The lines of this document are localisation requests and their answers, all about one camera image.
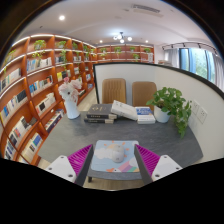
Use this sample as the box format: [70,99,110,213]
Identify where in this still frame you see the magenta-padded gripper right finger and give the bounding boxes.
[133,143,184,186]

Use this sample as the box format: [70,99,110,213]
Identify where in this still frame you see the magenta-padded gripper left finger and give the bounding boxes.
[44,143,94,187]

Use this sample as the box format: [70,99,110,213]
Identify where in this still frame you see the light grey computer mouse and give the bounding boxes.
[109,143,126,164]

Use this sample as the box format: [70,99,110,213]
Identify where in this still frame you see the pastel printed mouse pad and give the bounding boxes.
[89,139,141,174]

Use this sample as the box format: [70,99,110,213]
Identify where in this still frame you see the blue and white book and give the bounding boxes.
[134,106,157,125]

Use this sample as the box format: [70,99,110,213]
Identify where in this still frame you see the dark grey hardcover book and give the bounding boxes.
[83,116,115,125]
[86,103,118,120]

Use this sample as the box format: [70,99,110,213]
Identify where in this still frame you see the green plant in white pot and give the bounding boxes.
[145,86,193,139]

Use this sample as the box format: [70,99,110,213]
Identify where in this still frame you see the white vase with pink flowers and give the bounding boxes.
[58,77,83,120]

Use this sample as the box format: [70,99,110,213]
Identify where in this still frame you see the thick white book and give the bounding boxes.
[110,99,139,121]

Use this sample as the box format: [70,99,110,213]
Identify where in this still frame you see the orange wooden shelf unit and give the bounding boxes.
[0,33,156,166]

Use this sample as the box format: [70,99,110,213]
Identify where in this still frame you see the tan upholstered chair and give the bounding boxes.
[101,77,128,105]
[131,81,158,113]

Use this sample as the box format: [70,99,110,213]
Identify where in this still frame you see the ceiling lamp with round bulbs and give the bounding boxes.
[112,31,134,45]

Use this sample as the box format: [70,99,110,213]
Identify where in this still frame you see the recessed ceiling spotlights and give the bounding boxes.
[58,14,150,46]

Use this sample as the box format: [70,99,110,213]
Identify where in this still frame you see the ceiling air vent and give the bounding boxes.
[129,3,165,18]

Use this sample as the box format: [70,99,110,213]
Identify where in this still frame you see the white wall socket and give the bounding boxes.
[190,99,201,116]
[196,106,209,125]

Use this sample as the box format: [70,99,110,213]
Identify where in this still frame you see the window with dark frame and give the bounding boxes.
[178,46,224,85]

